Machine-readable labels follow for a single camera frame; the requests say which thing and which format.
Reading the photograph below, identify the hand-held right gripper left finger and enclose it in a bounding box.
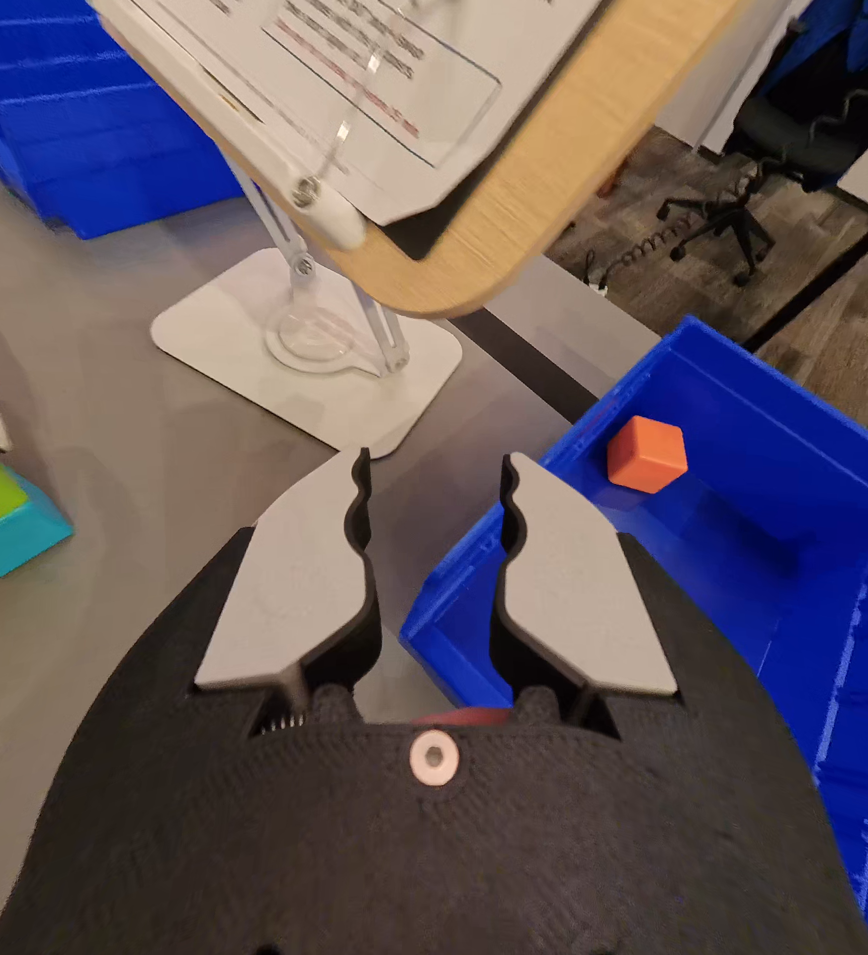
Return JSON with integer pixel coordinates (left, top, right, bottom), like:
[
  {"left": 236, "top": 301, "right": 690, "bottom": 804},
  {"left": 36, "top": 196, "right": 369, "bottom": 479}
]
[{"left": 194, "top": 448, "right": 383, "bottom": 717}]

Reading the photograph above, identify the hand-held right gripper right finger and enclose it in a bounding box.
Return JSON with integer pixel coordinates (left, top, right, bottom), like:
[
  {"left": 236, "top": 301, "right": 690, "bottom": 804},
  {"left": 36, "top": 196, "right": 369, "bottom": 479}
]
[{"left": 490, "top": 452, "right": 680, "bottom": 725}]

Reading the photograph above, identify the teal cube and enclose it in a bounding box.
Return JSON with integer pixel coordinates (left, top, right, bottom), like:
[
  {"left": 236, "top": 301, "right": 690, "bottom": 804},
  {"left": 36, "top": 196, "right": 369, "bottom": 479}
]
[{"left": 0, "top": 477, "right": 75, "bottom": 579}]

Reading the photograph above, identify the orange cube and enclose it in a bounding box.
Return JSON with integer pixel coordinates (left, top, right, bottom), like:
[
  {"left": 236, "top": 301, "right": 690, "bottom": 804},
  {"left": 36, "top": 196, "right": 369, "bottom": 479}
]
[{"left": 607, "top": 416, "right": 689, "bottom": 495}]

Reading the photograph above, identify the blue plastic bin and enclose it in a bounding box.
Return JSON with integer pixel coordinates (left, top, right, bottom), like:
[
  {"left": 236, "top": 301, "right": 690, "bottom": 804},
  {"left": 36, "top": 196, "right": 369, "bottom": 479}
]
[
  {"left": 0, "top": 0, "right": 256, "bottom": 241},
  {"left": 399, "top": 315, "right": 868, "bottom": 934}
]

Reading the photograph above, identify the grey desk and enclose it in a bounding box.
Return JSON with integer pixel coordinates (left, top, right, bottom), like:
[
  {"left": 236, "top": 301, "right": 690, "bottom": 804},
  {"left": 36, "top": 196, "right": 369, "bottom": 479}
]
[{"left": 0, "top": 134, "right": 662, "bottom": 955}]

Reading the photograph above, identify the wooden top office desk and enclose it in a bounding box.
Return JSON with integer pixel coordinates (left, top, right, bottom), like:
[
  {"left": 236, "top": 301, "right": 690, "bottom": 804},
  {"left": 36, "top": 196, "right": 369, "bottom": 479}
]
[{"left": 743, "top": 201, "right": 868, "bottom": 352}]

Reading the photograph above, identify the white stand with wooden board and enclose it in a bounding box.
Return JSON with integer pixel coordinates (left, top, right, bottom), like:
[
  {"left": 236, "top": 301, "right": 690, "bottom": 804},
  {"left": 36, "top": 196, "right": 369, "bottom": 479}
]
[{"left": 87, "top": 0, "right": 748, "bottom": 460}]

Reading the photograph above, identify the printed instruction sheet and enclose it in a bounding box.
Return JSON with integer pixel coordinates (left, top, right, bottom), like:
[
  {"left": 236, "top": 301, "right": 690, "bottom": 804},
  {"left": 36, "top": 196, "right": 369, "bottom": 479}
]
[{"left": 132, "top": 0, "right": 607, "bottom": 225}]

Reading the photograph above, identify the black office chair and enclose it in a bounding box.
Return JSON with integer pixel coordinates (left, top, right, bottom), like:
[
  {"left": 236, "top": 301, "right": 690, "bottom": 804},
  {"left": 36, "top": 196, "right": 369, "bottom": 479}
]
[{"left": 658, "top": 22, "right": 868, "bottom": 288}]

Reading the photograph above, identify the black coiled cable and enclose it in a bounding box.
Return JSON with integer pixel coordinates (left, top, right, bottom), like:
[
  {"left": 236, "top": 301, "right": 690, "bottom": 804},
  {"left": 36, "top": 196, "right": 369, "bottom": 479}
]
[{"left": 583, "top": 216, "right": 703, "bottom": 292}]

